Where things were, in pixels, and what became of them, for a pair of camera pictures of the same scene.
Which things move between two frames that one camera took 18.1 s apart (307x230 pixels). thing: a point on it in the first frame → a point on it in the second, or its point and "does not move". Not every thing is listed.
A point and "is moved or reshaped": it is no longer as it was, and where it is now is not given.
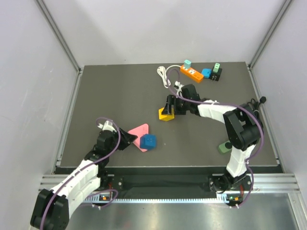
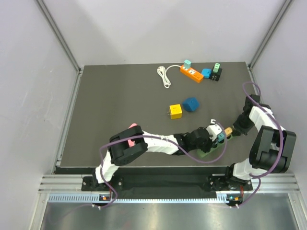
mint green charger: (216, 67) does not move
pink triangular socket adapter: (137, 131) is moved or reshaped
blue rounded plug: (206, 73) does not move
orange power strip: (194, 75) does not move
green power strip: (222, 149) is moved or reshaped
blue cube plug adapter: (147, 142) is moved or reshaped
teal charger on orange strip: (187, 63) does not move
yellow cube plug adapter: (166, 117) is moved or reshaped
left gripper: (126, 139) → (209, 143)
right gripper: (172, 99) → (237, 130)
